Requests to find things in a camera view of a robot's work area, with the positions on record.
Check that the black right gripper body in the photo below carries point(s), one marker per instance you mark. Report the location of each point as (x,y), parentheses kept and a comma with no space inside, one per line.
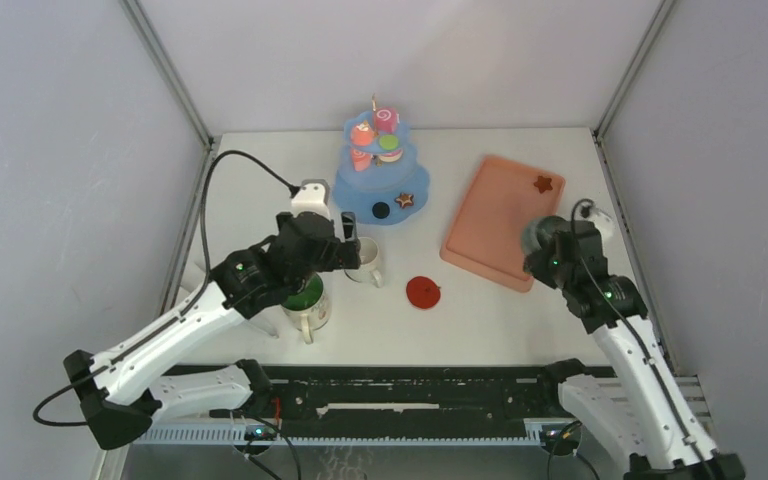
(547,270)

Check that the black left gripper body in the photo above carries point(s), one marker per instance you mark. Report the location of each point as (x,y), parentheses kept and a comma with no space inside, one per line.
(338,255)

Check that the grey speckled mug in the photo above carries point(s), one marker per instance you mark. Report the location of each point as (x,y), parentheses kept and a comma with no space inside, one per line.
(539,233)

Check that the white speckled mug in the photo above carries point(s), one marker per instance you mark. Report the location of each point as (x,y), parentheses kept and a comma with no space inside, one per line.
(370,269)

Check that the green-lined floral cream mug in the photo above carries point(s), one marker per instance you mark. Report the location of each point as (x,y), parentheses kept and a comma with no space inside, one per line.
(309,310)

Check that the black sandwich cookie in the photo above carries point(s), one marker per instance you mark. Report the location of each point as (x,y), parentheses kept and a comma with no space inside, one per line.
(381,210)

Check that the light pink swirl roll cake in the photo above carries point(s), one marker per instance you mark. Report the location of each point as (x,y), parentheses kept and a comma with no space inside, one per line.
(360,160)

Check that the star-shaped brown cookie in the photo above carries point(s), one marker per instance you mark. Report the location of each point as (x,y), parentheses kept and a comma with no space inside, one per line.
(405,200)

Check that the pink frosted donut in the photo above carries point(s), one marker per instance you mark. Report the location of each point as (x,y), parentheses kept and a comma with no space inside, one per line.
(391,157)

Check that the green macaron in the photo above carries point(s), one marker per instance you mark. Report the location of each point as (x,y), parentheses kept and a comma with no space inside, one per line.
(388,142)

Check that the magenta swirl roll cake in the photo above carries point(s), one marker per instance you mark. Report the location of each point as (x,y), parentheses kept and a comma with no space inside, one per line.
(386,120)

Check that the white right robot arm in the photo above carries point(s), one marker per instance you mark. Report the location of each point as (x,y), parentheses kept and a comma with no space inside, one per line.
(642,371)

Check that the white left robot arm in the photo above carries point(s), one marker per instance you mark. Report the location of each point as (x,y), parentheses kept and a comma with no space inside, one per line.
(127,388)

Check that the dark brown star cookie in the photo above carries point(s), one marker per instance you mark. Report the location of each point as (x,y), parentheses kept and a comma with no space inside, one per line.
(544,184)

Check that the blue three-tier cake stand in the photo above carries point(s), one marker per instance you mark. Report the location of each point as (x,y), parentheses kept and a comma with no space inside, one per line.
(381,182)

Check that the pink rectangular tray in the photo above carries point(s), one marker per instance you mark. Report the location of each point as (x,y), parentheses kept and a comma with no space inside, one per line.
(483,237)

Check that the red apple-shaped coaster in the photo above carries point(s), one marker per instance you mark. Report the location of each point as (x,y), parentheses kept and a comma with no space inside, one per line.
(422,292)

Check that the aluminium frame post right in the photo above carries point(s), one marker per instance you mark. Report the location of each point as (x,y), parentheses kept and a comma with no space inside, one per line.
(640,55)

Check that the aluminium frame post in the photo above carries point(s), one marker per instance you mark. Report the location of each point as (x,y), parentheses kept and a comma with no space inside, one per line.
(137,15)
(640,55)

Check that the aluminium frame post left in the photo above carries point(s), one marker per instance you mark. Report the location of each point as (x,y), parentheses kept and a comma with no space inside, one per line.
(137,15)

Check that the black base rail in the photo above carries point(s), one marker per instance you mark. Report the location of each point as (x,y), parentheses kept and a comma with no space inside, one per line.
(427,406)

